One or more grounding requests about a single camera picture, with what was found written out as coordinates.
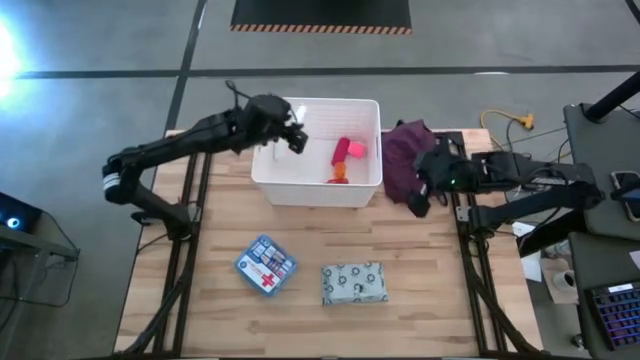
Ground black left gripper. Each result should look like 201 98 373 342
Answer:
271 117 309 162

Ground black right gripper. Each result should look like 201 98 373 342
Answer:
407 147 454 219

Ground white plastic basket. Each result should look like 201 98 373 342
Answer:
250 97 384 209

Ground red rectangular block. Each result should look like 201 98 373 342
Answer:
330 137 352 167

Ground purple cloth bag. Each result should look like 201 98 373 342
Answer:
381 119 454 205

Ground grey patterned pouch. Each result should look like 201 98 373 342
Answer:
321 261 390 307

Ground blue first aid kit box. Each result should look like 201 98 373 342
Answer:
234 234 298 298

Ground white paper sheet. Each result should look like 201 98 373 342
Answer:
512 222 544 284

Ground black hazard-striped floor mat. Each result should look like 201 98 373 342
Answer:
230 0 414 36

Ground white cup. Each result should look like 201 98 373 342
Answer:
552 269 576 292

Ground dark grey desk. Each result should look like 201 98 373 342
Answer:
568 232 640 360

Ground grey side table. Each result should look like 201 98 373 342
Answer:
562 102 640 237

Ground black pole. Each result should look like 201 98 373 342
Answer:
583 69 640 124

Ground keyboard with lit keys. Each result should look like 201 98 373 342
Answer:
587 282 640 351

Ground grey metal cart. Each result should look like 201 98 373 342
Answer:
0 209 81 309

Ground black device with blue light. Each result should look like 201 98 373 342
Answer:
0 192 44 234

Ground black power cables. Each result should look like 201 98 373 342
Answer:
492 119 571 166

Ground yellow extension cable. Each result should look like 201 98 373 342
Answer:
479 109 536 151

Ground black cable bundle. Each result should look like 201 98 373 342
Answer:
464 239 534 357
119 239 196 357

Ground black aluminium table frame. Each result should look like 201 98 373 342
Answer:
152 119 539 359

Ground smartphone with black strap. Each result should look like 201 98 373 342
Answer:
609 170 640 222

